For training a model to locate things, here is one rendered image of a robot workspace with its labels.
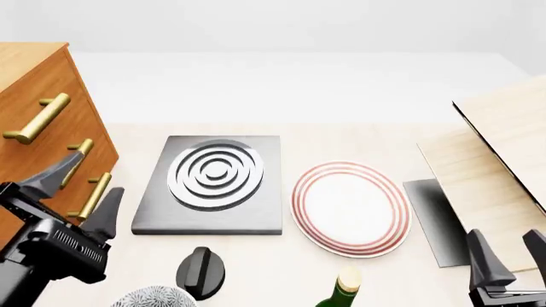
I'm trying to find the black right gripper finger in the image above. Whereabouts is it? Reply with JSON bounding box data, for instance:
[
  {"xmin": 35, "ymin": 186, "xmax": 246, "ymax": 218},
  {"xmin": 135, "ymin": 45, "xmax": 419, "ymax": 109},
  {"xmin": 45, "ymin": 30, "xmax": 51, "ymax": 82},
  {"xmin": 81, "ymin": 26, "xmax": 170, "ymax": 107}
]
[
  {"xmin": 522, "ymin": 228, "xmax": 546, "ymax": 289},
  {"xmin": 465, "ymin": 228, "xmax": 518, "ymax": 291}
]

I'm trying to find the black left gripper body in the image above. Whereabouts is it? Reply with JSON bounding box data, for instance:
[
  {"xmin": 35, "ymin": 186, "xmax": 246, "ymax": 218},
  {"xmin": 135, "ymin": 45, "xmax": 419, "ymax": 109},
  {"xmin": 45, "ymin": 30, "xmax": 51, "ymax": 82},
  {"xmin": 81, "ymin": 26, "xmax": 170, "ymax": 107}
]
[{"xmin": 0, "ymin": 181, "xmax": 112, "ymax": 285}]

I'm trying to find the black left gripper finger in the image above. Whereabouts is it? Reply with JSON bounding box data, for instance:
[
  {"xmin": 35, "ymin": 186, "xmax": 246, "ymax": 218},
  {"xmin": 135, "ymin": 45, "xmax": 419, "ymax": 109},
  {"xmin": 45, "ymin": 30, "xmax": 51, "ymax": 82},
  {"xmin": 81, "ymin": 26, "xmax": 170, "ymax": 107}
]
[
  {"xmin": 18, "ymin": 151, "xmax": 84, "ymax": 201},
  {"xmin": 79, "ymin": 187, "xmax": 126, "ymax": 246}
]

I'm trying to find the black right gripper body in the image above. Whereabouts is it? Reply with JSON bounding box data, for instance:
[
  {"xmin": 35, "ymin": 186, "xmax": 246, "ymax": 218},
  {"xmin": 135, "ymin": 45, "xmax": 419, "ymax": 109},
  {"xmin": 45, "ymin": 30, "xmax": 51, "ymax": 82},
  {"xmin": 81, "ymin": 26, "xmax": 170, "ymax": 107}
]
[{"xmin": 468, "ymin": 284, "xmax": 546, "ymax": 307}]

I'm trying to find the wooden cabinet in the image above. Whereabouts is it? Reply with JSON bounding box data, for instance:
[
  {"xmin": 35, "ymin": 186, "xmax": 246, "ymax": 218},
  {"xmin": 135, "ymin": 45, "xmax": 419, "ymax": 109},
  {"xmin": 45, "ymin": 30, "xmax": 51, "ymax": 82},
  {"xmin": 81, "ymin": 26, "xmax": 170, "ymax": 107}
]
[{"xmin": 0, "ymin": 42, "xmax": 120, "ymax": 249}]

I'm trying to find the flat black stove plate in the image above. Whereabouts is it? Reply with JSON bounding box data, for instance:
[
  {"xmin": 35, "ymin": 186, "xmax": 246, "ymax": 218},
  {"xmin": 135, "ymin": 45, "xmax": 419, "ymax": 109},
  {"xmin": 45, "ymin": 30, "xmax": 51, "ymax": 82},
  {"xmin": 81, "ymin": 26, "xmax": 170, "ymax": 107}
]
[{"xmin": 131, "ymin": 135, "xmax": 284, "ymax": 236}]

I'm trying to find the black microwave oven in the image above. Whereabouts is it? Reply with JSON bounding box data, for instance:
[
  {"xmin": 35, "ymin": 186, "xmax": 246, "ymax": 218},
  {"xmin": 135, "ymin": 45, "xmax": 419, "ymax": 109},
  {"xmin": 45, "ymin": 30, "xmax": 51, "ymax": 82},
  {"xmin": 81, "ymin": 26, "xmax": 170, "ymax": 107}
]
[{"xmin": 402, "ymin": 74, "xmax": 546, "ymax": 275}]

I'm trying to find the patterned grey bowl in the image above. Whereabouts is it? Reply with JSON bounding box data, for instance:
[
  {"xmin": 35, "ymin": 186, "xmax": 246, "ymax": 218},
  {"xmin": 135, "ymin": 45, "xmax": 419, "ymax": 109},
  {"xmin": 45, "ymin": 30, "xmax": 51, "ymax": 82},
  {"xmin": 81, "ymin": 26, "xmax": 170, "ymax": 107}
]
[{"xmin": 109, "ymin": 285, "xmax": 199, "ymax": 307}]

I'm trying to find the round black stove knob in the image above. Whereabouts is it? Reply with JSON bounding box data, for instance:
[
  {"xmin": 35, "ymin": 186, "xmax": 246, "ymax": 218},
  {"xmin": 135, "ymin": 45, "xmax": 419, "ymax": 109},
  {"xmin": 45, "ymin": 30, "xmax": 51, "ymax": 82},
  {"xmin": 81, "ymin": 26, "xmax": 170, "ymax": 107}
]
[{"xmin": 175, "ymin": 246, "xmax": 227, "ymax": 302}]

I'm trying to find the green glass bottle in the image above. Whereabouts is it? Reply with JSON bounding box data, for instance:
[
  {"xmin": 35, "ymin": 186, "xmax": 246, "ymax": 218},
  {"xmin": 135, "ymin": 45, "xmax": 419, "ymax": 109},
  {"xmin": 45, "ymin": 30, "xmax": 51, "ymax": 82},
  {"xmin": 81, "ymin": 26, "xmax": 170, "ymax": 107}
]
[{"xmin": 314, "ymin": 265, "xmax": 363, "ymax": 307}]

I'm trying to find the white plate with red rings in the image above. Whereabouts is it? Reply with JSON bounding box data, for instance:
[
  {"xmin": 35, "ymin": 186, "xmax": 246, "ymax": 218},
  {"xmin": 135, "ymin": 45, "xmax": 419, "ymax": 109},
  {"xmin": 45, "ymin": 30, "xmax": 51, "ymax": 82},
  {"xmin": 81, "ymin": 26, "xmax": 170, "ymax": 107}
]
[{"xmin": 289, "ymin": 159, "xmax": 414, "ymax": 258}]

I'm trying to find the short brass drawer handle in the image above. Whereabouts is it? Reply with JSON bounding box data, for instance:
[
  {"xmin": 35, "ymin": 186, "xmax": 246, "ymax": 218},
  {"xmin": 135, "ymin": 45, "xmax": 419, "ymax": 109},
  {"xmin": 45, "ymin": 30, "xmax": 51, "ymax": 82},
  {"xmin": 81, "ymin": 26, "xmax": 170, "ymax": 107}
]
[
  {"xmin": 67, "ymin": 171, "xmax": 113, "ymax": 223},
  {"xmin": 59, "ymin": 138, "xmax": 95, "ymax": 190}
]

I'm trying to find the long brass drawer handle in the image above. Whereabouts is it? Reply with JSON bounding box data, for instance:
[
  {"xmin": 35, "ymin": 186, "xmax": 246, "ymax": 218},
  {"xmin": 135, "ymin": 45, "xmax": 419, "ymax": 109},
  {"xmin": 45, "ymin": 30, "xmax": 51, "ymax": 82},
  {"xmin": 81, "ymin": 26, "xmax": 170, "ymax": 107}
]
[{"xmin": 3, "ymin": 92, "xmax": 72, "ymax": 146}]

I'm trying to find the wooden drawer with short handle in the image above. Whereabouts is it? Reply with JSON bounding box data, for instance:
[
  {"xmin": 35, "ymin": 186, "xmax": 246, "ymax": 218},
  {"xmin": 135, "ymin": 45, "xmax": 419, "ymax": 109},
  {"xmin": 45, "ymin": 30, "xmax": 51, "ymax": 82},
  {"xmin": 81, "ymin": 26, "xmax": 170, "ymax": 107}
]
[
  {"xmin": 16, "ymin": 95, "xmax": 107, "ymax": 206},
  {"xmin": 55, "ymin": 129, "xmax": 120, "ymax": 225}
]

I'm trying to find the wooden drawer with long handle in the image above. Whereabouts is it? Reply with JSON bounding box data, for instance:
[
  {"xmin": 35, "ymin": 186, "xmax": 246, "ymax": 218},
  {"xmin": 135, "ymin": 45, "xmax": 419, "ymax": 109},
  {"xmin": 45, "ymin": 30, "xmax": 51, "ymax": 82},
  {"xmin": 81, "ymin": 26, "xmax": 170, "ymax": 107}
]
[{"xmin": 0, "ymin": 46, "xmax": 90, "ymax": 184}]

